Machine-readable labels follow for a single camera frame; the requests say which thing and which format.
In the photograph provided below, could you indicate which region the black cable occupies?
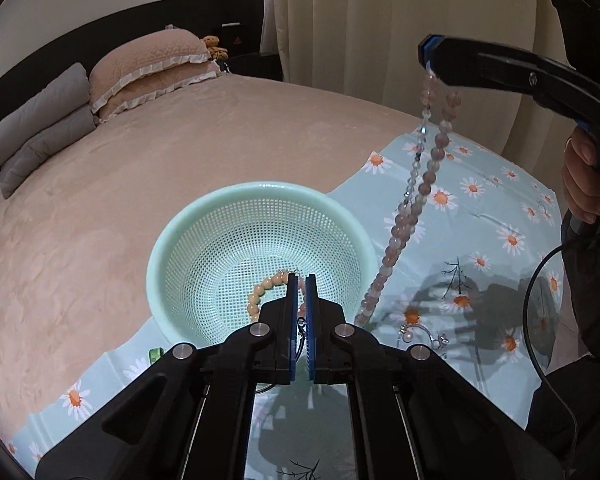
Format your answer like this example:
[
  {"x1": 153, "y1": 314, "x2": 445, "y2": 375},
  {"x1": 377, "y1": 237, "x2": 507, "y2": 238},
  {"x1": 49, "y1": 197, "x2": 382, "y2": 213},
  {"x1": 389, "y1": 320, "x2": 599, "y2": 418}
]
[{"x1": 524, "y1": 244, "x2": 581, "y2": 463}]

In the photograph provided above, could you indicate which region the grey pillow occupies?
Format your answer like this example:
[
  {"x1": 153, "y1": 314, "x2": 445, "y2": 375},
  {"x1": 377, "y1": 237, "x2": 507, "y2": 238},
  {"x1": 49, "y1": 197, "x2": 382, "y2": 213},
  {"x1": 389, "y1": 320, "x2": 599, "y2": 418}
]
[
  {"x1": 0, "y1": 62, "x2": 91, "y2": 170},
  {"x1": 0, "y1": 105, "x2": 99, "y2": 199}
]

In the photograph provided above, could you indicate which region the person's right hand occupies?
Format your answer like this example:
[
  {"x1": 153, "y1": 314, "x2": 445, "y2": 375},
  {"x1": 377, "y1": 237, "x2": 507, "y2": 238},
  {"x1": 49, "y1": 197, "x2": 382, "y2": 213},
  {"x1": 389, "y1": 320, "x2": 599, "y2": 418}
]
[{"x1": 562, "y1": 137, "x2": 600, "y2": 224}]

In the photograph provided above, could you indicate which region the peach bead bracelet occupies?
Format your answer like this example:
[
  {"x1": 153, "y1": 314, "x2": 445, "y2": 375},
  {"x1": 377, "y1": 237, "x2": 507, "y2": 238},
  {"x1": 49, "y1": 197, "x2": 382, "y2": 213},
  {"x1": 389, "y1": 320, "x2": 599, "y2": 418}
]
[{"x1": 247, "y1": 269, "x2": 309, "y2": 326}]

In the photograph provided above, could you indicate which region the thin silver chain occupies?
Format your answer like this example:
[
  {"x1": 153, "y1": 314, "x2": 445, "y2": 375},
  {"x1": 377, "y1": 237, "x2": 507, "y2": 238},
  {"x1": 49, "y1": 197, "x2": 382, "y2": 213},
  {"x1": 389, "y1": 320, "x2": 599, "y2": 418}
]
[{"x1": 255, "y1": 305, "x2": 314, "y2": 394}]

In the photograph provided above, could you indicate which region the person's dark clothing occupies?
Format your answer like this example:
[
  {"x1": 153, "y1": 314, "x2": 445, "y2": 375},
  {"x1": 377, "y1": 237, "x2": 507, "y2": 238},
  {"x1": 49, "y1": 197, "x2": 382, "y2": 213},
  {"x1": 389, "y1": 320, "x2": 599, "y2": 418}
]
[{"x1": 524, "y1": 0, "x2": 600, "y2": 480}]

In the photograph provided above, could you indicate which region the pink ruffled pillow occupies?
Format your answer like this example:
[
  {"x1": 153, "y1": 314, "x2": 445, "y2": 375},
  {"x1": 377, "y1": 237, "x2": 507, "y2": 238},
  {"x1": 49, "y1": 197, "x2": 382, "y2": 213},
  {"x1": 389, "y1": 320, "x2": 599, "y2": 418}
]
[
  {"x1": 88, "y1": 27, "x2": 211, "y2": 104},
  {"x1": 92, "y1": 59, "x2": 221, "y2": 122}
]

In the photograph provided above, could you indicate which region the mint green plastic colander basket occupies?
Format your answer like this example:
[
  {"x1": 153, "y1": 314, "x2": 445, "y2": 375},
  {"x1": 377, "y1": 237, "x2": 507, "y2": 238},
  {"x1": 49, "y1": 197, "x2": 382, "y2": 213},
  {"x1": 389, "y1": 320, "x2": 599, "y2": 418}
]
[{"x1": 146, "y1": 182, "x2": 379, "y2": 349}]

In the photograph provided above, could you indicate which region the clear crystal bead strand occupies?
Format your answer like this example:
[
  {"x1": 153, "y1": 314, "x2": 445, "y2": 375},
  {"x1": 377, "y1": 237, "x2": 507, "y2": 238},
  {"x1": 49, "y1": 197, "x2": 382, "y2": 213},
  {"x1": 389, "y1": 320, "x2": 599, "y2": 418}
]
[{"x1": 402, "y1": 109, "x2": 432, "y2": 211}]

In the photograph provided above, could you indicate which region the dark wooden headboard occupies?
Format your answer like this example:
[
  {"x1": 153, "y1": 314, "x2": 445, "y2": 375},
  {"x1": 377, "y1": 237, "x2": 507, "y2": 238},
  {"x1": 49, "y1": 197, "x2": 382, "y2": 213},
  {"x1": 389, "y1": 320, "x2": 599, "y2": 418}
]
[{"x1": 0, "y1": 0, "x2": 266, "y2": 97}]

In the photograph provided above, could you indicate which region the dark nightstand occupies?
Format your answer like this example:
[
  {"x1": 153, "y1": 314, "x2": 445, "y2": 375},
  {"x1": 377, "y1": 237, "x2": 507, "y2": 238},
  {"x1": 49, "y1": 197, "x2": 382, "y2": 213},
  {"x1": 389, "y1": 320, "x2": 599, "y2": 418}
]
[{"x1": 224, "y1": 52, "x2": 284, "y2": 81}]

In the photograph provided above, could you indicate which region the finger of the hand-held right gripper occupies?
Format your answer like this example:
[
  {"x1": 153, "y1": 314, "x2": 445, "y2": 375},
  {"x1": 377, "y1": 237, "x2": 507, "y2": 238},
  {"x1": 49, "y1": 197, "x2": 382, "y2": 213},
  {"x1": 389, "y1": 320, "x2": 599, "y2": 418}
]
[{"x1": 418, "y1": 33, "x2": 548, "y2": 96}]

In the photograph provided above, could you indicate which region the pink bead necklace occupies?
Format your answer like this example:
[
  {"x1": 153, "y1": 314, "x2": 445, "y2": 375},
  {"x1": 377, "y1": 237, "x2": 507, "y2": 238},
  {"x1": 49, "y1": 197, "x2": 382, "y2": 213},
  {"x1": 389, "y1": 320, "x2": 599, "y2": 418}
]
[{"x1": 352, "y1": 72, "x2": 464, "y2": 329}]

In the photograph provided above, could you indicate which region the pearl and silver jewelry piece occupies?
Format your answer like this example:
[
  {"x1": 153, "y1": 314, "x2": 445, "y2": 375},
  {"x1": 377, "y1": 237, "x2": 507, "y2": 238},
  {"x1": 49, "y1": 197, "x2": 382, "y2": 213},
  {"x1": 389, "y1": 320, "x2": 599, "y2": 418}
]
[{"x1": 399, "y1": 325, "x2": 449, "y2": 359}]

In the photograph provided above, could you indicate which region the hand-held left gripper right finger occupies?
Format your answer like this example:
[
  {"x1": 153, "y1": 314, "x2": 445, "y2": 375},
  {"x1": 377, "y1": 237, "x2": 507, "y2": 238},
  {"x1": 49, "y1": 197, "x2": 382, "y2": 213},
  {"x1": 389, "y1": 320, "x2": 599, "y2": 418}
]
[{"x1": 305, "y1": 274, "x2": 564, "y2": 480}]

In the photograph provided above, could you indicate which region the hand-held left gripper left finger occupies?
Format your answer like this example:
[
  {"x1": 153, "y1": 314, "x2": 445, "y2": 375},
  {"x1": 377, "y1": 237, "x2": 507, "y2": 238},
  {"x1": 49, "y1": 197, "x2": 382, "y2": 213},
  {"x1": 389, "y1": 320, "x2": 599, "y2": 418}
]
[{"x1": 35, "y1": 274, "x2": 301, "y2": 480}]

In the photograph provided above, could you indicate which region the pink bedspread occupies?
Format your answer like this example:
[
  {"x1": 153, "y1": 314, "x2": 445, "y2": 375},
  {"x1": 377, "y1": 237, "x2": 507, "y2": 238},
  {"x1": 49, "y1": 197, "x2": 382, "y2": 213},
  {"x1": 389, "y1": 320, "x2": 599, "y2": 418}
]
[{"x1": 0, "y1": 70, "x2": 433, "y2": 443}]

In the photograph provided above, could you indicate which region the cream curtain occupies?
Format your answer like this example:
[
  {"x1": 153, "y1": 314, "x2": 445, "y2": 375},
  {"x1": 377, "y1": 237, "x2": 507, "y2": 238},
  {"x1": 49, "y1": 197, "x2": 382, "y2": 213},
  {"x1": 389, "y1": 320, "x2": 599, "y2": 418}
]
[{"x1": 269, "y1": 0, "x2": 577, "y2": 162}]

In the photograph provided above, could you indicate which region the brown teddy bear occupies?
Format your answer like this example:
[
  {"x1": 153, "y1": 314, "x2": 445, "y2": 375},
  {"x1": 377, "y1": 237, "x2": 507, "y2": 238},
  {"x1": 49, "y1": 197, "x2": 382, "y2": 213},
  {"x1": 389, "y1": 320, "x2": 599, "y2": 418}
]
[{"x1": 201, "y1": 35, "x2": 230, "y2": 61}]

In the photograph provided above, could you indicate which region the daisy print light blue cloth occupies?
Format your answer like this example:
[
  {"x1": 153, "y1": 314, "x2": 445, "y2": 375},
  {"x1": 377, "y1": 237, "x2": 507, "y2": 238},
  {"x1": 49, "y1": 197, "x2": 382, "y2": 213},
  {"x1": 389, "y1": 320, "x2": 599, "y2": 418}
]
[{"x1": 2, "y1": 132, "x2": 564, "y2": 480}]

